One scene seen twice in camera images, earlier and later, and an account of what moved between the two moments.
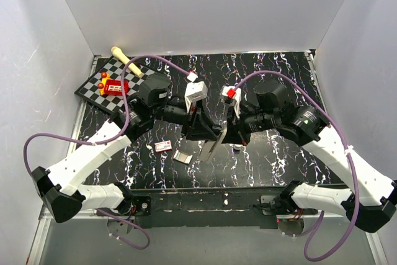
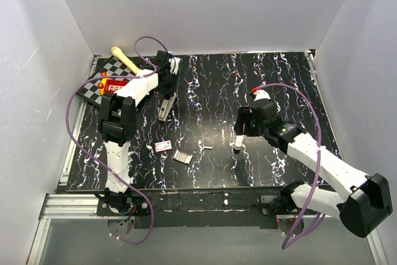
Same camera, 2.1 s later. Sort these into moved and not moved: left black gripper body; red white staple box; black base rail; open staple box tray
Moved: left black gripper body
Not moved: red white staple box; black base rail; open staple box tray
